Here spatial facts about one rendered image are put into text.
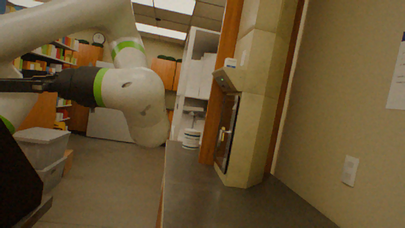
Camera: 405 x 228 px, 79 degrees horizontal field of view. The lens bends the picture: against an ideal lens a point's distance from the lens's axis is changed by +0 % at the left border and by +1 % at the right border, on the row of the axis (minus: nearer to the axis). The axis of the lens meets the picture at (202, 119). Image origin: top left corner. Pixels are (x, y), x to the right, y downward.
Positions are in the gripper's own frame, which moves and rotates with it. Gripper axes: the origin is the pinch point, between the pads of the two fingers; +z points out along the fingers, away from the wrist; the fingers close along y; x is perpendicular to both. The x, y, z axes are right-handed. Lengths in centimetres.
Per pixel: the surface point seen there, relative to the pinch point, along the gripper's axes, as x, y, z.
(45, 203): -39.7, 6.2, -1.4
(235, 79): -3, 66, -55
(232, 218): -47, 23, -60
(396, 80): 5, 43, -111
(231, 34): 19, 108, -49
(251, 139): -31, 63, -66
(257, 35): 18, 72, -63
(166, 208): -45, 20, -37
